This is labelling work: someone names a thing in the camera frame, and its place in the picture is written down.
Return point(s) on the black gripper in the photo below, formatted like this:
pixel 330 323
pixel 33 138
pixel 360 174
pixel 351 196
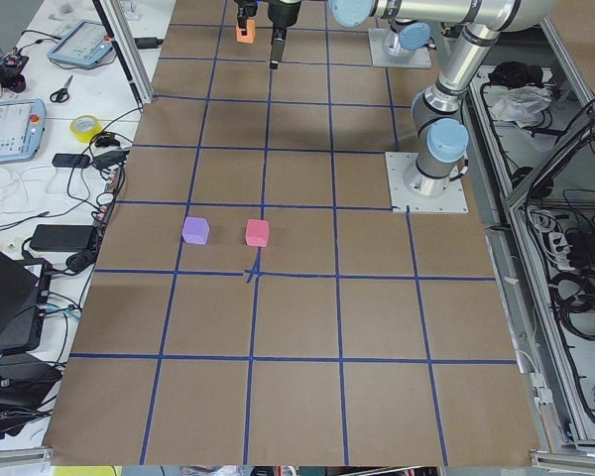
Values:
pixel 242 23
pixel 284 12

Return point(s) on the orange foam block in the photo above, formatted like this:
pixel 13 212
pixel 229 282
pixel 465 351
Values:
pixel 246 35

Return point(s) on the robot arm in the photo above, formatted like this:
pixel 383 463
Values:
pixel 405 35
pixel 442 138

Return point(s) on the blue teach pendant far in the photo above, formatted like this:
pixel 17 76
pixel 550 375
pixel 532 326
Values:
pixel 86 45

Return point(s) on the blue teach pendant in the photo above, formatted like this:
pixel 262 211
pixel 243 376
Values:
pixel 86 45
pixel 22 124

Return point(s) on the yellow tape roll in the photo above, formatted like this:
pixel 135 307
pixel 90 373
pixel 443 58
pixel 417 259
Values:
pixel 85 127

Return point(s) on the pink foam block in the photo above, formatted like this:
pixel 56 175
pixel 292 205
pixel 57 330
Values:
pixel 257 233

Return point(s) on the purple foam block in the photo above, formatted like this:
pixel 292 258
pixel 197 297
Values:
pixel 195 230

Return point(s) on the small black adapter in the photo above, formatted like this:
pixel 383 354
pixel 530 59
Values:
pixel 70 161

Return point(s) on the blue teach pendant near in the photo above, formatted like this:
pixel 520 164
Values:
pixel 22 124

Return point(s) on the brown paper mat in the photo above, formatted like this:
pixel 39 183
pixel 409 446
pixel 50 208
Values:
pixel 357 336

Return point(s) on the black power adapter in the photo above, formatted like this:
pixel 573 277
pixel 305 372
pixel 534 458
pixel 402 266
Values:
pixel 62 238

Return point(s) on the black laptop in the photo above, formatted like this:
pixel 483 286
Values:
pixel 24 289

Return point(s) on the aluminium frame post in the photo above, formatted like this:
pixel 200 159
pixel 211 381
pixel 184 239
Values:
pixel 114 22

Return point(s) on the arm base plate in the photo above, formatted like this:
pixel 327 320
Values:
pixel 386 51
pixel 412 192

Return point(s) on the black handled scissors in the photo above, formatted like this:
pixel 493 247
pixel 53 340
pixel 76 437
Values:
pixel 61 95

